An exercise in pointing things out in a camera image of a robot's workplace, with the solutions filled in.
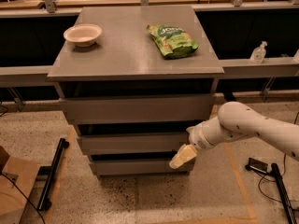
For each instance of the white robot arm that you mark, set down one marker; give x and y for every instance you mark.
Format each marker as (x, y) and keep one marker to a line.
(236, 121)

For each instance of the grey drawer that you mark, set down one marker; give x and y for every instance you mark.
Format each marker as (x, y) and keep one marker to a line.
(132, 143)
(138, 167)
(138, 109)

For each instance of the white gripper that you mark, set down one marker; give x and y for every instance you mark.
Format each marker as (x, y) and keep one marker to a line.
(197, 138)

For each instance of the black stand leg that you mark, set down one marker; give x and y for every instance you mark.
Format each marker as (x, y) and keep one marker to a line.
(49, 172)
(283, 194)

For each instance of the black stand leg right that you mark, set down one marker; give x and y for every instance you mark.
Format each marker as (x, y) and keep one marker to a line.
(283, 194)

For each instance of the grey top drawer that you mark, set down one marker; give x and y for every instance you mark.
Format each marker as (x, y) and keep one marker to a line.
(138, 109)

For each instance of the black stand leg left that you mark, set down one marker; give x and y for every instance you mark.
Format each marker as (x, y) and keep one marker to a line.
(49, 172)

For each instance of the small black floor box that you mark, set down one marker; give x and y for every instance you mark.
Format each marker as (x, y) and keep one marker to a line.
(258, 166)

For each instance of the wooden board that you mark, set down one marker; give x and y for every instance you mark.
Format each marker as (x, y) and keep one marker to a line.
(16, 183)

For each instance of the white paper bowl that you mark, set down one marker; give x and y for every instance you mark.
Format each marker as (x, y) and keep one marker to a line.
(83, 35)

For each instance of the grey drawer cabinet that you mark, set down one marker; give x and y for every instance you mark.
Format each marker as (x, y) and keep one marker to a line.
(124, 46)

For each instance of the grey metal rail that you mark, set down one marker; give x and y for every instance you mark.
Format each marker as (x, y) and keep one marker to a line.
(32, 76)

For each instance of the grey bottom drawer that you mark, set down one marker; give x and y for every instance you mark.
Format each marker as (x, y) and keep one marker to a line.
(138, 167)

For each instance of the green chip bag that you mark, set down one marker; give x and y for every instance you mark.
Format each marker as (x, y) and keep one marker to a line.
(172, 41)

